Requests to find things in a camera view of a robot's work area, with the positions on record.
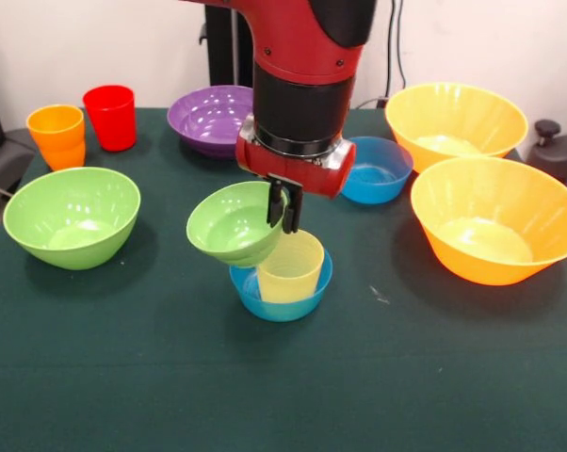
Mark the red cup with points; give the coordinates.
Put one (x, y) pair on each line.
(110, 117)

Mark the yellow cup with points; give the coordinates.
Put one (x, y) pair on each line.
(293, 278)

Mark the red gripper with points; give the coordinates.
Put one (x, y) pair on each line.
(293, 169)

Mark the orange cup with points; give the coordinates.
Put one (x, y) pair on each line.
(57, 136)

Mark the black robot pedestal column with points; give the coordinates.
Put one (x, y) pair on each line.
(227, 52)

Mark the large orange bowl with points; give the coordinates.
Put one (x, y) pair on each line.
(455, 117)
(490, 226)

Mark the purple bowl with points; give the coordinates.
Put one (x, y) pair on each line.
(208, 122)

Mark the small green bowl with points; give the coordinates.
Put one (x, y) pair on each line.
(231, 230)

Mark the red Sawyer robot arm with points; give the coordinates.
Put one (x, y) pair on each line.
(307, 70)

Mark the dark green table cloth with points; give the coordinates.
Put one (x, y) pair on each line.
(264, 376)

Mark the black pedestal foot with knob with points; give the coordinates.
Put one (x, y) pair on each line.
(559, 150)

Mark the large green bowl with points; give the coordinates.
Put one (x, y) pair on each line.
(71, 221)

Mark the blue bowl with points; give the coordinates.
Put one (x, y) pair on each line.
(283, 311)
(377, 181)

